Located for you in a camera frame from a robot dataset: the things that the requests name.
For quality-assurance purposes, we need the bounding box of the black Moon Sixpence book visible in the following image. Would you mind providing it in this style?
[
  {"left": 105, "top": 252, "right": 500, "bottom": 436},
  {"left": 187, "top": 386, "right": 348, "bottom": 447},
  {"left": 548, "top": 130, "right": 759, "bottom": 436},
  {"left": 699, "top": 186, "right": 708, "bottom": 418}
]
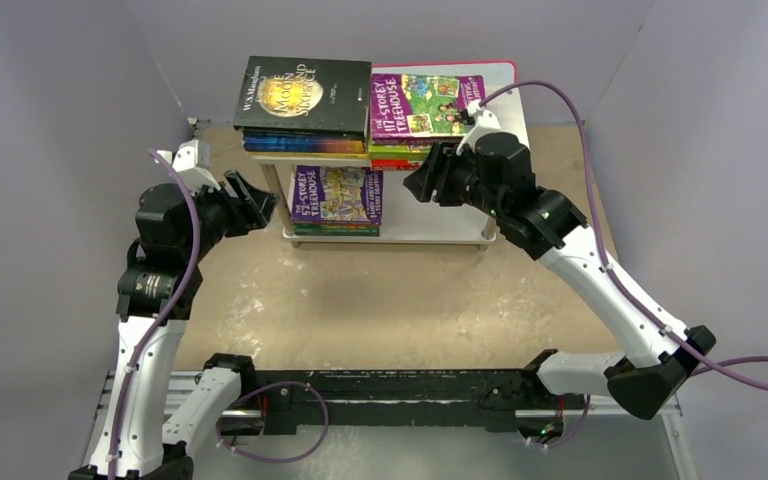
[{"left": 233, "top": 56, "right": 372, "bottom": 137}]

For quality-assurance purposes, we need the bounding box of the yellow book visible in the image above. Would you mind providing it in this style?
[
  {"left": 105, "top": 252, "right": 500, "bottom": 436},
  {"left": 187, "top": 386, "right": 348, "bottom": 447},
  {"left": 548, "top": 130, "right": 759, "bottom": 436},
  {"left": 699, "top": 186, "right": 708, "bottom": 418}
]
[{"left": 249, "top": 152, "right": 369, "bottom": 161}]

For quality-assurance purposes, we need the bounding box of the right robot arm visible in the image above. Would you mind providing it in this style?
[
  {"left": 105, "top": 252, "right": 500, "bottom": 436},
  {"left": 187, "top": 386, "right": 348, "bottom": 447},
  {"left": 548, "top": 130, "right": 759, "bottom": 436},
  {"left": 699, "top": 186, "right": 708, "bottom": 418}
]
[{"left": 403, "top": 133, "right": 716, "bottom": 420}]

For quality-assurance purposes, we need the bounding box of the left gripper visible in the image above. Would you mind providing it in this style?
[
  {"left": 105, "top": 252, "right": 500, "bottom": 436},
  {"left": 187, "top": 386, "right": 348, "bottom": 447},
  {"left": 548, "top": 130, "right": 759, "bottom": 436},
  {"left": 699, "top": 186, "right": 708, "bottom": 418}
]
[{"left": 181, "top": 170, "right": 277, "bottom": 262}]

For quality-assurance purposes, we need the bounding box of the black aluminium base frame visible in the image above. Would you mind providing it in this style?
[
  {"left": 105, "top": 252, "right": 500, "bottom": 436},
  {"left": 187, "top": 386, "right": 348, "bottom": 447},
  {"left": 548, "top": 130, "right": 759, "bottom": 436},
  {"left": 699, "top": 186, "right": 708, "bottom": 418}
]
[{"left": 99, "top": 368, "right": 680, "bottom": 439}]

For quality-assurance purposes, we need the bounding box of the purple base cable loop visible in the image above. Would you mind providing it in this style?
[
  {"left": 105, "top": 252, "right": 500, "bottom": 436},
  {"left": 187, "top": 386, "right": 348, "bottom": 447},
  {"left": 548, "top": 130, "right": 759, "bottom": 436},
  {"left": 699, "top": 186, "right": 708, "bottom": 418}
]
[{"left": 216, "top": 381, "right": 331, "bottom": 465}]

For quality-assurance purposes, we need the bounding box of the dark green Treehouse book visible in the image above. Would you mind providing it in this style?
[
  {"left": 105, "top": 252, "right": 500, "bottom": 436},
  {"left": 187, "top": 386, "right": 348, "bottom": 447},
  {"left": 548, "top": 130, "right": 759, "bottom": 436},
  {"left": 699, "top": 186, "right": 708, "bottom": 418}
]
[{"left": 293, "top": 229, "right": 380, "bottom": 238}]

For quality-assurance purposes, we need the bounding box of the Jane Eyre book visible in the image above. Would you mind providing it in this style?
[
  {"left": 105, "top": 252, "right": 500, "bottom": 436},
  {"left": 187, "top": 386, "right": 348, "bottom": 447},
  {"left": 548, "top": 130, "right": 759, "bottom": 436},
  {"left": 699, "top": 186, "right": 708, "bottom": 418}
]
[{"left": 242, "top": 136, "right": 367, "bottom": 155}]

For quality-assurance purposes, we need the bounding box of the orange Treehouse book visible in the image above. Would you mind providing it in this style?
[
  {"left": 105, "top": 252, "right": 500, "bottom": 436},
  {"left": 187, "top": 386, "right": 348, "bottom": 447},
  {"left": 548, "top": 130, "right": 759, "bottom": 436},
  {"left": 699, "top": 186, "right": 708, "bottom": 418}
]
[{"left": 293, "top": 223, "right": 381, "bottom": 231}]

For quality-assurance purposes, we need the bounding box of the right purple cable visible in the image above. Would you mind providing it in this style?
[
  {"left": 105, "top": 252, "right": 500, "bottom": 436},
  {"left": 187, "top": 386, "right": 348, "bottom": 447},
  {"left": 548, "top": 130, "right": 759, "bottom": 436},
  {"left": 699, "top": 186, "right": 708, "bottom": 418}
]
[{"left": 479, "top": 80, "right": 768, "bottom": 452}]

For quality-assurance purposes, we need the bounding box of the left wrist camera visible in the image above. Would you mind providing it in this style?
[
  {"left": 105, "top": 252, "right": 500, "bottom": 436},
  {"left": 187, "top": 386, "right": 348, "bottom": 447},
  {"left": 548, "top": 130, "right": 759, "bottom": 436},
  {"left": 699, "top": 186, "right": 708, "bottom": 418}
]
[{"left": 158, "top": 139, "right": 220, "bottom": 193}]

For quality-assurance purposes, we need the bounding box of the Nineteen Eighty-Four blue book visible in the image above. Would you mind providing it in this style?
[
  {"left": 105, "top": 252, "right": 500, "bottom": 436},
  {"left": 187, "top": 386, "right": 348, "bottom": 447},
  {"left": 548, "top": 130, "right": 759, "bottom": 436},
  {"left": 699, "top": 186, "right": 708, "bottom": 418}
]
[{"left": 241, "top": 129, "right": 367, "bottom": 142}]

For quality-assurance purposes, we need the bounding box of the white two-tier metal shelf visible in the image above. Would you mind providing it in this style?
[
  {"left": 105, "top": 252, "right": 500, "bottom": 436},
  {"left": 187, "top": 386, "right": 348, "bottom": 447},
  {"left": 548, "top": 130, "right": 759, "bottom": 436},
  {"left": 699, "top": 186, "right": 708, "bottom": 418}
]
[{"left": 250, "top": 156, "right": 497, "bottom": 249}]

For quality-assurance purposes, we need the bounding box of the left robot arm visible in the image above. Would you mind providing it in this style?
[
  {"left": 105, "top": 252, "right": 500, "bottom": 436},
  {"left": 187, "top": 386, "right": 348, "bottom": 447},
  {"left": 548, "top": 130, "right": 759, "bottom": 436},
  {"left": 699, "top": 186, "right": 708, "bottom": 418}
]
[{"left": 69, "top": 171, "right": 278, "bottom": 479}]

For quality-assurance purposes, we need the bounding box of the purple Treehouse book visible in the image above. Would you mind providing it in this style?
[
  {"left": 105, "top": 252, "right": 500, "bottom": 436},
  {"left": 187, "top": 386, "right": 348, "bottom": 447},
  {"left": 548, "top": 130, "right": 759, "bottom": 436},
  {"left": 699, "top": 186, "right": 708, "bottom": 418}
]
[{"left": 290, "top": 165, "right": 384, "bottom": 225}]

